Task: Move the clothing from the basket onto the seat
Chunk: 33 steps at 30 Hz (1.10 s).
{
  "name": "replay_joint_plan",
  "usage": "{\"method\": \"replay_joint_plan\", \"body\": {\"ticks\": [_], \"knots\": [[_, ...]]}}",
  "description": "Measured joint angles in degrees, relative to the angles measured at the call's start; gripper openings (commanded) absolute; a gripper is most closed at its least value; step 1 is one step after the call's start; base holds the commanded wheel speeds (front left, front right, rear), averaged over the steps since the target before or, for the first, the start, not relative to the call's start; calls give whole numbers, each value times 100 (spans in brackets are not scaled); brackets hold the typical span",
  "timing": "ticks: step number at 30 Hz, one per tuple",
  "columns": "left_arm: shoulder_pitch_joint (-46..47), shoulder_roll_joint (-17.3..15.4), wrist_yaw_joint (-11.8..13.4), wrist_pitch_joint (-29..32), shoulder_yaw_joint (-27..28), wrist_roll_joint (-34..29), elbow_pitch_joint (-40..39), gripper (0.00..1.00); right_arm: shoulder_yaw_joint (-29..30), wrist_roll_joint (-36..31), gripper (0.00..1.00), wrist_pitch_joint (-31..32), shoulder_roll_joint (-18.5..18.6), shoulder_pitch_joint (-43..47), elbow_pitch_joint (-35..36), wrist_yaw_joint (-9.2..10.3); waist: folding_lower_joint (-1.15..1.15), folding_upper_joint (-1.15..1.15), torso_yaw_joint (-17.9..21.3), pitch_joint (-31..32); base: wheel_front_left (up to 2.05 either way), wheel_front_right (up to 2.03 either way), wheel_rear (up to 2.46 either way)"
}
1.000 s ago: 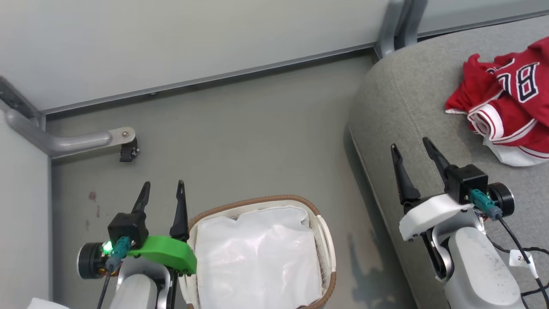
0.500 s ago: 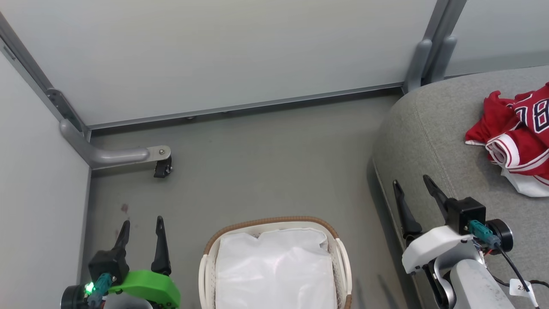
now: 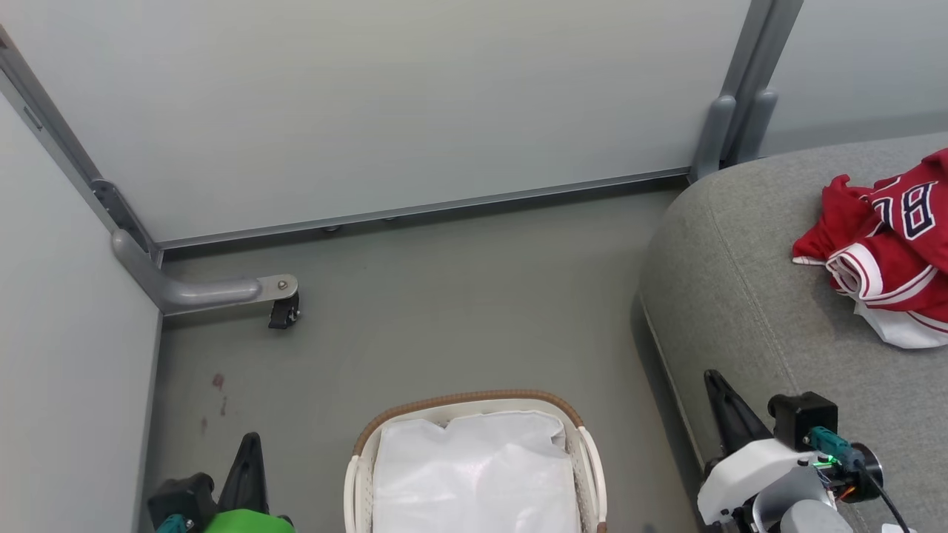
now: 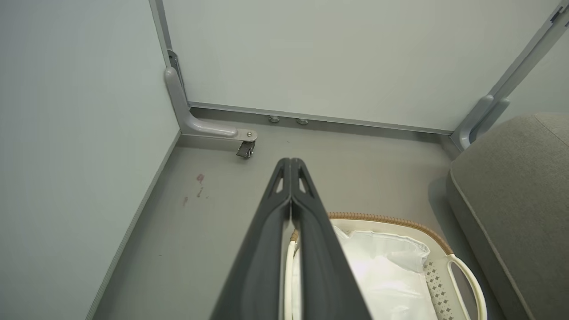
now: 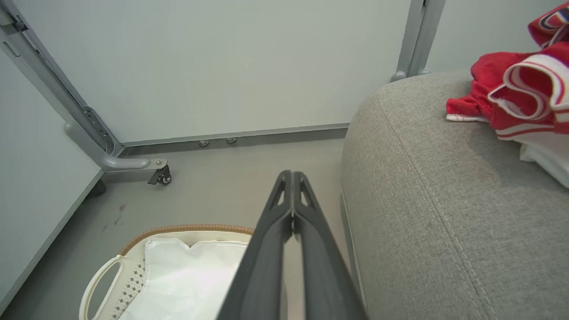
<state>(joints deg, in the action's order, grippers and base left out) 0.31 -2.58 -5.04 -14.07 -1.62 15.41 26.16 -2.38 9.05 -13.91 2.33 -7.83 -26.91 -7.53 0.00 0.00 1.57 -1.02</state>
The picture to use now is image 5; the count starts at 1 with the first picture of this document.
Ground grey curved partition foot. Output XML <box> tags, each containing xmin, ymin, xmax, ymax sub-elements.
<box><xmin>64</xmin><ymin>121</ymin><xmax>169</xmax><ymax>173</ymax></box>

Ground grey double partition post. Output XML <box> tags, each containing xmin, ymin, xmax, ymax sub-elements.
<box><xmin>390</xmin><ymin>0</ymin><xmax>446</xmax><ymax>83</ymax></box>

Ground grey partition bottom rail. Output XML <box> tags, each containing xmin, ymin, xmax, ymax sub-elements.
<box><xmin>119</xmin><ymin>123</ymin><xmax>350</xmax><ymax>148</ymax></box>

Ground black caster wheel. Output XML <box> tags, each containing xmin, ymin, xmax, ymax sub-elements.
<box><xmin>148</xmin><ymin>165</ymin><xmax>172</xmax><ymax>186</ymax></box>

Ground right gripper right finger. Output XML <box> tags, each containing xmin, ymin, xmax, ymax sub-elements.
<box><xmin>291</xmin><ymin>171</ymin><xmax>368</xmax><ymax>320</ymax></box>

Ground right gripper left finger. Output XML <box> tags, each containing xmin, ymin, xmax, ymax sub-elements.
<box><xmin>216</xmin><ymin>170</ymin><xmax>294</xmax><ymax>320</ymax></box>

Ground cream laundry basket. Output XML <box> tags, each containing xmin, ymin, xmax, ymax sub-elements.
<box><xmin>79</xmin><ymin>224</ymin><xmax>255</xmax><ymax>320</ymax></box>

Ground white basket liner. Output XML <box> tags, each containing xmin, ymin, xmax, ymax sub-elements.
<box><xmin>118</xmin><ymin>237</ymin><xmax>250</xmax><ymax>320</ymax></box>

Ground red jersey with number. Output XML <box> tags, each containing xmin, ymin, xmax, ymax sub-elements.
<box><xmin>488</xmin><ymin>2</ymin><xmax>569</xmax><ymax>141</ymax></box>

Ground grey fabric sofa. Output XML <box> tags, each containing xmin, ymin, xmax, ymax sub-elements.
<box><xmin>341</xmin><ymin>70</ymin><xmax>569</xmax><ymax>320</ymax></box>

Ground white garment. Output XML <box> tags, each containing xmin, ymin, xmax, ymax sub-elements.
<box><xmin>519</xmin><ymin>132</ymin><xmax>569</xmax><ymax>190</ymax></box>

